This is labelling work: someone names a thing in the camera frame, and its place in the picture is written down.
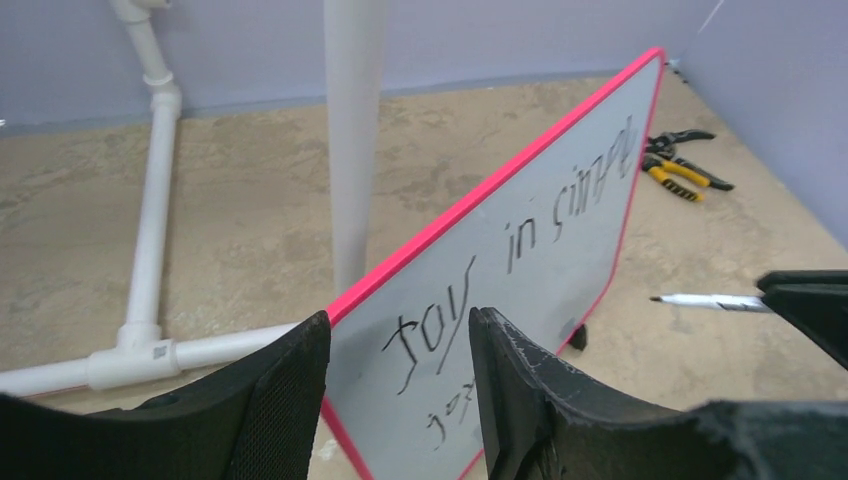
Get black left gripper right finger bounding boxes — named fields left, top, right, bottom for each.
left=468, top=307, right=847, bottom=479

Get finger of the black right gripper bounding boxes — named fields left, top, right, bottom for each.
left=762, top=284, right=847, bottom=369
left=756, top=269, right=848, bottom=292

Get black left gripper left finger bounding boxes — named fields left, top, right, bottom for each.
left=1, top=311, right=331, bottom=479

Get white marker pen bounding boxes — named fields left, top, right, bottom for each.
left=650, top=293, right=772, bottom=313

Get red framed whiteboard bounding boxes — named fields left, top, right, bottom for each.
left=322, top=48, right=665, bottom=479

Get black whiteboard foot right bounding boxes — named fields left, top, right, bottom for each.
left=568, top=324, right=588, bottom=351

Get yellow handled pliers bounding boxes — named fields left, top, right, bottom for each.
left=641, top=153, right=735, bottom=203

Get black handled pliers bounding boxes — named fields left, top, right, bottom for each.
left=645, top=129, right=716, bottom=160

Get white PVC pipe frame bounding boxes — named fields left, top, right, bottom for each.
left=1, top=1, right=388, bottom=397

